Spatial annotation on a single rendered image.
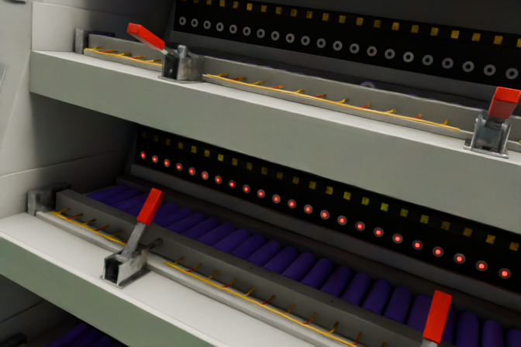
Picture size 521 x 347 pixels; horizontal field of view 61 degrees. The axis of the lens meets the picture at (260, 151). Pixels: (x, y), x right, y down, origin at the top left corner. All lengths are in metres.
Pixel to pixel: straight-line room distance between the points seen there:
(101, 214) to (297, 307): 0.24
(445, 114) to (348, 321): 0.19
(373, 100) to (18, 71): 0.37
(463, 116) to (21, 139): 0.45
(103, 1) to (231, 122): 0.29
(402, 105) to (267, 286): 0.20
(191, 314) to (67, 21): 0.35
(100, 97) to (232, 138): 0.15
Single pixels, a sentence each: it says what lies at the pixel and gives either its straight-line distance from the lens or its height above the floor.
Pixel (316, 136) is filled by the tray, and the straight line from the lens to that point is 0.34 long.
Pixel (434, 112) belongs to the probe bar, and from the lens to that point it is 0.38.
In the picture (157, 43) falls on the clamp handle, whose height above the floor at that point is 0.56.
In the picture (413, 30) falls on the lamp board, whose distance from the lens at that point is 0.52.
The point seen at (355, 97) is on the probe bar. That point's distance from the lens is 0.39.
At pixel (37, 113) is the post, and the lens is 0.56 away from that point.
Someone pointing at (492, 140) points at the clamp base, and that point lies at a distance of 0.36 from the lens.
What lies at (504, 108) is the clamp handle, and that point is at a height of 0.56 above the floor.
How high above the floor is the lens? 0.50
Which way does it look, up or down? 1 degrees up
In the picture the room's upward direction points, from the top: 16 degrees clockwise
